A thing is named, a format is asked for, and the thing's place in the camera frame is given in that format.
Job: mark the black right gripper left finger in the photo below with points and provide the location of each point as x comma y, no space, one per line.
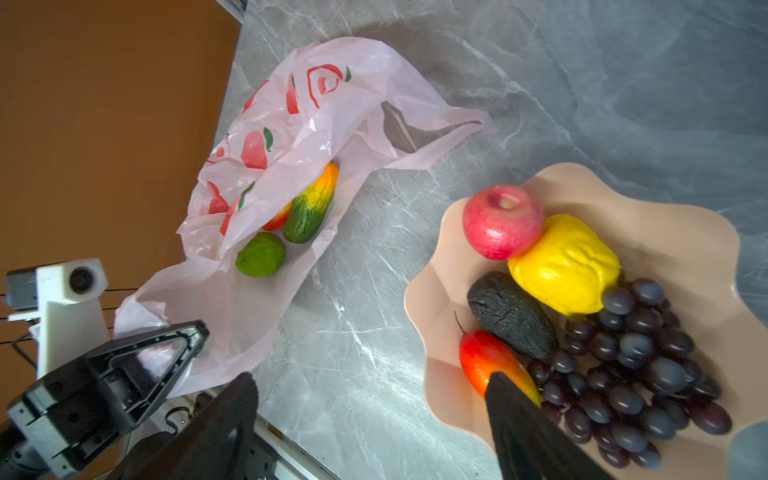
215,444

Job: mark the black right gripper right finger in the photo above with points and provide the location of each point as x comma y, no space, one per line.
527,443

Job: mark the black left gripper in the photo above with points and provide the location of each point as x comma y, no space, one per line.
65,420

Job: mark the orange yellow peach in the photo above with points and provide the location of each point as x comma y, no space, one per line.
481,355

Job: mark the dark avocado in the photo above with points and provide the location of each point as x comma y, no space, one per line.
507,311

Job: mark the green custard apple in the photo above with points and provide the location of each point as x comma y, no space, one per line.
262,256

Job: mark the yellow lemon fruit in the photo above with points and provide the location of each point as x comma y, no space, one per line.
568,269

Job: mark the red apple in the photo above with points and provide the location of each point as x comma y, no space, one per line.
502,222

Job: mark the green yellow cucumber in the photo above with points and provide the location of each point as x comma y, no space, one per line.
310,207

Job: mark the pink printed plastic bag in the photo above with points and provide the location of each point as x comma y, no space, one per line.
352,102

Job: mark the red yellow mango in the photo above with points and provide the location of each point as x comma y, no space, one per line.
279,220

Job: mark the dark purple grape bunch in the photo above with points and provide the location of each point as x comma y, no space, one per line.
625,378

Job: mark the beige wavy fruit plate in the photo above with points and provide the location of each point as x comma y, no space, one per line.
692,252

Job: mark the aluminium front rail frame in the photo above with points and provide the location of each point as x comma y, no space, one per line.
269,455

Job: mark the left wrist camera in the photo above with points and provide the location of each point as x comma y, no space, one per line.
63,302

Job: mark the left aluminium corner post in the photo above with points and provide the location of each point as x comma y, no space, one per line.
236,8

